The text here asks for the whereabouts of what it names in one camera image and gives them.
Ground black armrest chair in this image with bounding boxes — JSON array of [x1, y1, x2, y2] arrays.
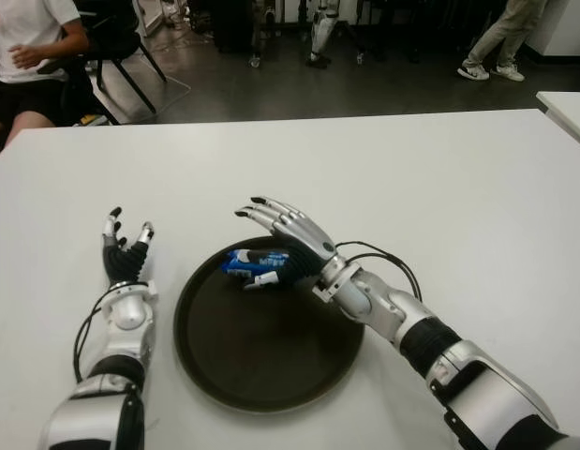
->
[[36, 58, 122, 127]]

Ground person in beige trousers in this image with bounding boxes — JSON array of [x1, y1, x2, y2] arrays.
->
[[456, 0, 551, 83]]

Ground round dark brown tray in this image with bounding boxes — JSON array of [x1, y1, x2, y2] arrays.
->
[[172, 235, 366, 414]]

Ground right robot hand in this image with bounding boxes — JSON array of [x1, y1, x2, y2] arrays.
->
[[232, 196, 340, 293]]

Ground seated person in white shirt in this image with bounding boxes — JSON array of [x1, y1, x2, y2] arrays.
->
[[0, 0, 92, 147]]

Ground black metal leg chair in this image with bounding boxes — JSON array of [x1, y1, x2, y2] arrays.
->
[[82, 0, 169, 114]]

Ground white framed board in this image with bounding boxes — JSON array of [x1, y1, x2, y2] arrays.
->
[[132, 0, 170, 38]]

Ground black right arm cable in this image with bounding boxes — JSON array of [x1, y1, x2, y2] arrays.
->
[[335, 241, 423, 302]]

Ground blue Oreo packet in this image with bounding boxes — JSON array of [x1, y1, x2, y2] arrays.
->
[[220, 248, 291, 278]]

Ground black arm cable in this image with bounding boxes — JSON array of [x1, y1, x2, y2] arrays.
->
[[335, 241, 423, 302], [71, 286, 118, 383]]

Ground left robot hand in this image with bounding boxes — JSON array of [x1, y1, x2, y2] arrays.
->
[[100, 205, 156, 288]]

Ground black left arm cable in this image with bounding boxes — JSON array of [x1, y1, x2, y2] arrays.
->
[[71, 286, 118, 383]]

